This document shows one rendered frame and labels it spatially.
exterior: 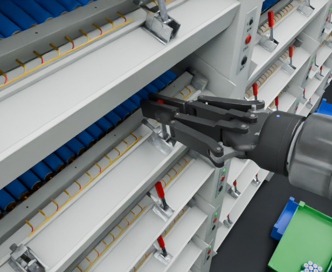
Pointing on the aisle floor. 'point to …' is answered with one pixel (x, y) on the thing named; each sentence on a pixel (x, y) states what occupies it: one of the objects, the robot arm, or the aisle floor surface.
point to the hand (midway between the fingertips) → (163, 109)
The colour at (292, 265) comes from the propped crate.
